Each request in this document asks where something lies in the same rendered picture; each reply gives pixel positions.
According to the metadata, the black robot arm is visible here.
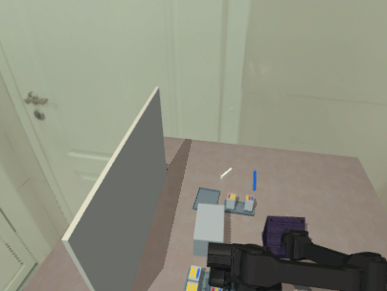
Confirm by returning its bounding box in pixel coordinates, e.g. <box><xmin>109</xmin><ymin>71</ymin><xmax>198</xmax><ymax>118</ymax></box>
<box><xmin>207</xmin><ymin>229</ymin><xmax>387</xmax><ymax>291</ymax></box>

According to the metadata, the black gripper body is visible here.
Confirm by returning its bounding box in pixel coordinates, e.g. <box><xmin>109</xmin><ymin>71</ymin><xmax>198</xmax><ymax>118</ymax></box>
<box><xmin>208</xmin><ymin>267</ymin><xmax>283</xmax><ymax>291</ymax></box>

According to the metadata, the grey flat panel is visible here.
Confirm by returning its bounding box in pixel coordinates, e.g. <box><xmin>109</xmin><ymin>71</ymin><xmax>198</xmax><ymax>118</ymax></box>
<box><xmin>61</xmin><ymin>86</ymin><xmax>167</xmax><ymax>291</ymax></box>

